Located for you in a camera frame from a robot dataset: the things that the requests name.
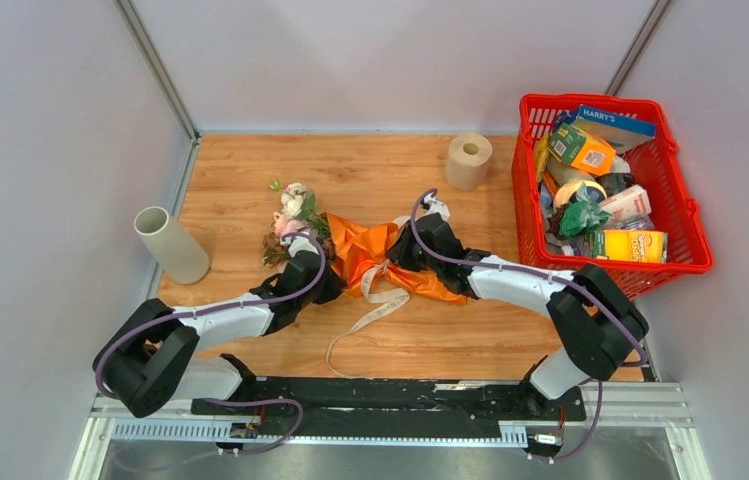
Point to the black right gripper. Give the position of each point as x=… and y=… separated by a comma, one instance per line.
x=399, y=253

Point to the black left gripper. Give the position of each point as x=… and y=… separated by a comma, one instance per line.
x=336, y=285

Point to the artificial flower bunch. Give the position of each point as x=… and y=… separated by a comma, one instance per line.
x=297, y=213

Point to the orange wrapping paper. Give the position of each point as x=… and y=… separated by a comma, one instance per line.
x=359, y=248

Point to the white ribbon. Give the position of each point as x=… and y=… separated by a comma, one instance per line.
x=385, y=297

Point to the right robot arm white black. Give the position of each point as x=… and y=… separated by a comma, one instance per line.
x=598, y=325

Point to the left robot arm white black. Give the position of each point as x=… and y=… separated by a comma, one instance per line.
x=152, y=359

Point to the beige cylindrical vase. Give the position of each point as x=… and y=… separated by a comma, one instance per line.
x=176, y=251

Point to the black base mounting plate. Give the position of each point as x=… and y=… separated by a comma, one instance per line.
x=400, y=408

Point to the round yellow white container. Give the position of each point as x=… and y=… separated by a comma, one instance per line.
x=577, y=191

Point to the green crumpled bag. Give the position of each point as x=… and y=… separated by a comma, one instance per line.
x=581, y=217

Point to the green orange carton box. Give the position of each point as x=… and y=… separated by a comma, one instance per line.
x=579, y=149

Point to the yellow orange snack box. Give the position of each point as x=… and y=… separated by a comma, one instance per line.
x=638, y=246

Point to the blue Harry's box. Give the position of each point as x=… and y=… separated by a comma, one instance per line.
x=622, y=132

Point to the red plastic shopping basket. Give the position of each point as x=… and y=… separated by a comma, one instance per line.
x=654, y=166

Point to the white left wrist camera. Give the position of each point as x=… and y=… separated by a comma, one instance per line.
x=297, y=242

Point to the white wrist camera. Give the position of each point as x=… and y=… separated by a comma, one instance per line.
x=432, y=206
x=297, y=242

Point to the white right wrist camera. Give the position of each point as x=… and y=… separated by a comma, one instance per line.
x=432, y=206

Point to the aluminium frame rail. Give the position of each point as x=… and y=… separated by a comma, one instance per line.
x=650, y=405

